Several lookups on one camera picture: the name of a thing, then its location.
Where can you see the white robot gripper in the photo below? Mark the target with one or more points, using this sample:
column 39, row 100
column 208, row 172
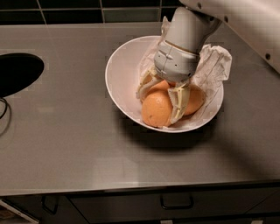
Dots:
column 175, row 62

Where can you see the orange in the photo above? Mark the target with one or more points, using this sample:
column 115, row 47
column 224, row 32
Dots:
column 163, row 85
column 196, row 99
column 157, row 109

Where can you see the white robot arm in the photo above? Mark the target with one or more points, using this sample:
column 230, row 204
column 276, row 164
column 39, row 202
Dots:
column 257, row 22

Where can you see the white ceramic bowl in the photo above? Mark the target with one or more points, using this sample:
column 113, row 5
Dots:
column 122, row 76

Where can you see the white paper napkin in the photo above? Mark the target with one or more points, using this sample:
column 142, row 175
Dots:
column 213, row 69

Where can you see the dark cabinet drawer front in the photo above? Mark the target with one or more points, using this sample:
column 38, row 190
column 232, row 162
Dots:
column 146, row 207

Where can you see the black round object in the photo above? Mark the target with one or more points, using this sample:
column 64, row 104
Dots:
column 18, row 71

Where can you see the black drawer handle centre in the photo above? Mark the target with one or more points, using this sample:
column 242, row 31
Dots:
column 176, row 201

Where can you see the black drawer handle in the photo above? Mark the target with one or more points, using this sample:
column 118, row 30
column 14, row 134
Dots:
column 176, row 201
column 50, row 204

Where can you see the black drawer handle left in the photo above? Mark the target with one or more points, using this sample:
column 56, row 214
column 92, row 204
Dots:
column 50, row 204

